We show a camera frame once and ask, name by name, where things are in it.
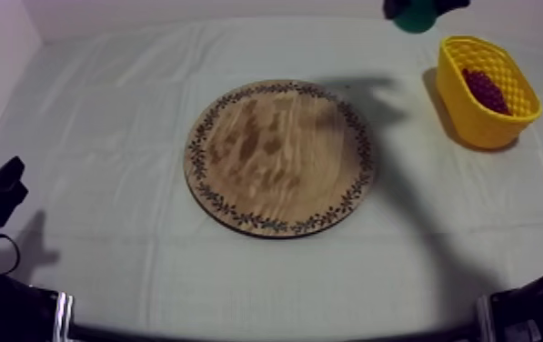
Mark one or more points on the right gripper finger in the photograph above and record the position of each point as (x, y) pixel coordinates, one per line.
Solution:
(394, 7)
(452, 4)

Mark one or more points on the green toy pear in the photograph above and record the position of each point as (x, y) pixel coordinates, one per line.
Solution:
(415, 18)

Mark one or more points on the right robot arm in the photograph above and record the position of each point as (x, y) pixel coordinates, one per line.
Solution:
(533, 310)

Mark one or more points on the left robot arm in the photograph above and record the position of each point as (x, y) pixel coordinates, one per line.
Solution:
(8, 310)

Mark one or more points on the yellow plastic basket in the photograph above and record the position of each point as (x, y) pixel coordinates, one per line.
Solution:
(478, 121)

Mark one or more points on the round wooden board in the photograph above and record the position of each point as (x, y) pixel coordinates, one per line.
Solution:
(278, 160)

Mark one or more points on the purple toy grapes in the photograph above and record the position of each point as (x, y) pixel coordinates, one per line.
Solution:
(487, 90)

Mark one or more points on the silver metal bar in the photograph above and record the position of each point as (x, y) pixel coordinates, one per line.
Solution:
(63, 316)

